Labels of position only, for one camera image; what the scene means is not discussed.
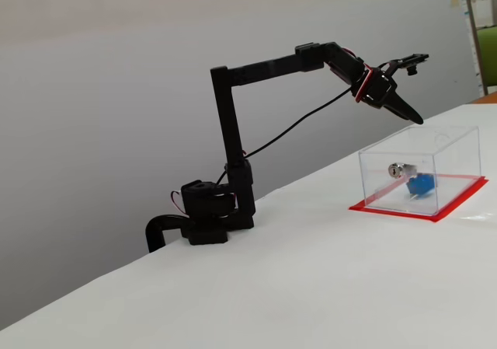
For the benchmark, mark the red square mat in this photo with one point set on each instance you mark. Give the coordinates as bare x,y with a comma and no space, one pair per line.
458,203

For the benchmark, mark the silver metal cam lock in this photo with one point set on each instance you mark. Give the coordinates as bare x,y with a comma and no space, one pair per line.
400,169

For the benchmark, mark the green background object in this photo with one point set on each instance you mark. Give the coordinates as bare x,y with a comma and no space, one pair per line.
489,61

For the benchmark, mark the black table clamp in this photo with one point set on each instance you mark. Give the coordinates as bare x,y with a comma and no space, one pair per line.
153,230

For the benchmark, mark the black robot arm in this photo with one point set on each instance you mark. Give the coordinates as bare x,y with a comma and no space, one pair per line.
229,131

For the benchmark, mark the white box on shelf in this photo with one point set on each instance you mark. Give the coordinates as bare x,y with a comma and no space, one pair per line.
483,11

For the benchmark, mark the black wrist camera board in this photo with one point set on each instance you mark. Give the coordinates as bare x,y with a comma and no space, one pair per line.
411,59

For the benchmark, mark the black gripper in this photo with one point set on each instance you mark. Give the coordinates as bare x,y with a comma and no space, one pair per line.
382,93

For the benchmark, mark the transparent plastic box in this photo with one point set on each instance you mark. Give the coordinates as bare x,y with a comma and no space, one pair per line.
446,151

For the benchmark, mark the wooden background tabletop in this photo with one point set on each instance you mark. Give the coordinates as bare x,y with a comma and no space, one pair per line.
489,98

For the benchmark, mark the blue lego brick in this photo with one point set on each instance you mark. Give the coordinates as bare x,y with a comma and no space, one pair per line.
421,183

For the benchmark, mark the metal shelf post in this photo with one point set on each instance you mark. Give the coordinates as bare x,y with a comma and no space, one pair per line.
474,34

